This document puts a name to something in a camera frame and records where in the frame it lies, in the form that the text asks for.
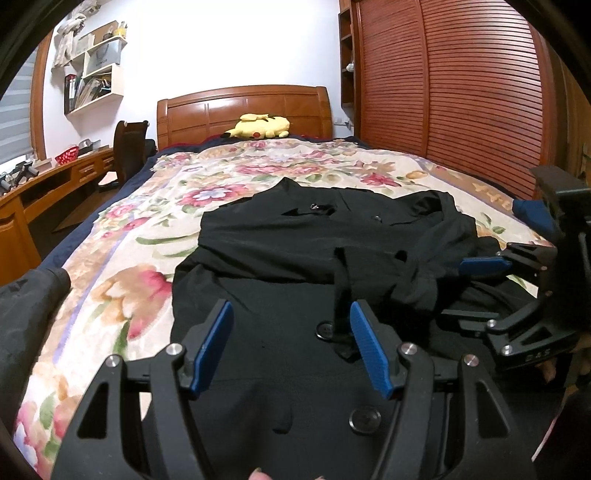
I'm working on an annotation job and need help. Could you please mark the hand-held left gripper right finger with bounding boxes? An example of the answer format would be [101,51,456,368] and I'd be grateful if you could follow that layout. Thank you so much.
[348,299,539,480]

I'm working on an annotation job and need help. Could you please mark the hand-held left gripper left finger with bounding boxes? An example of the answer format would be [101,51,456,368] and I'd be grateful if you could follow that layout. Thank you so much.
[50,299,234,480]

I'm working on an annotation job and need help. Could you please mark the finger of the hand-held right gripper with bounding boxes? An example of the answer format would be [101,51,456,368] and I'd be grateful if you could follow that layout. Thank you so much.
[459,242,559,278]
[441,295,555,343]

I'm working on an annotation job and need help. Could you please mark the black buttoned coat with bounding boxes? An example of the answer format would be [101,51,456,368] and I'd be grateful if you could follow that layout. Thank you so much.
[171,178,564,480]

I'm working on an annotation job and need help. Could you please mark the person's right hand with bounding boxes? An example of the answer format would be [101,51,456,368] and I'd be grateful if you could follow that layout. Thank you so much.
[539,335,591,385]

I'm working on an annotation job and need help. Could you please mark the person's left hand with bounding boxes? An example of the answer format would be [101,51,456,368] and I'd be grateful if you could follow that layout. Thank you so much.
[248,468,326,480]

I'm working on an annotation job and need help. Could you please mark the floral blanket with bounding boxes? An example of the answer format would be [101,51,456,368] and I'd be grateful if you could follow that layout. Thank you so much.
[14,138,555,480]

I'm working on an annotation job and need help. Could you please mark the wooden slatted wardrobe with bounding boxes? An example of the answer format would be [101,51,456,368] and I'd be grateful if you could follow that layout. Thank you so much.
[338,0,591,204]

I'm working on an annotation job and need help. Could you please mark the person's dark clothing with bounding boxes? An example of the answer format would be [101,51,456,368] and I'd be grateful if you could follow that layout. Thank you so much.
[0,267,72,425]

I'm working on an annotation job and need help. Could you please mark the dark brown chair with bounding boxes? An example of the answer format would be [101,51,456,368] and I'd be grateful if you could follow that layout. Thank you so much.
[97,120,149,190]

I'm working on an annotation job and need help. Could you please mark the yellow plush toy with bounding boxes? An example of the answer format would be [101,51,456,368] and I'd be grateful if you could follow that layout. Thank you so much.
[221,112,291,140]

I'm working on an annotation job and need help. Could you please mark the wooden desk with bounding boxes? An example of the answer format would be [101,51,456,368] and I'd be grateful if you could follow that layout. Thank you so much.
[0,147,116,287]

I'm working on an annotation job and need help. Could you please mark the wooden bed headboard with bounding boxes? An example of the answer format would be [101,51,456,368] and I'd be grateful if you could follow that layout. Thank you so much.
[156,84,333,151]

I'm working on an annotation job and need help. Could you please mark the row of books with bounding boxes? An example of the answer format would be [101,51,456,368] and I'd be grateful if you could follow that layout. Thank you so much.
[76,76,113,109]

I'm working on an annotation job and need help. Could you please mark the grey window blind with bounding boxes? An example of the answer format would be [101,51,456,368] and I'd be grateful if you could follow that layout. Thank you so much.
[0,69,38,164]

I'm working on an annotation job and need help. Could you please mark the grey paper bag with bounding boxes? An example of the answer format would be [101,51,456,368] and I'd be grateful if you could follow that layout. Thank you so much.
[83,39,122,77]

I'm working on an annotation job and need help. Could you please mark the white wall shelf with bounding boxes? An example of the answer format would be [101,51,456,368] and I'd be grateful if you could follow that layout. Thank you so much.
[51,21,127,116]

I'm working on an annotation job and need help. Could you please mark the wooden window frame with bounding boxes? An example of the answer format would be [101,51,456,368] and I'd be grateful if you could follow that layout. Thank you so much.
[28,30,54,162]

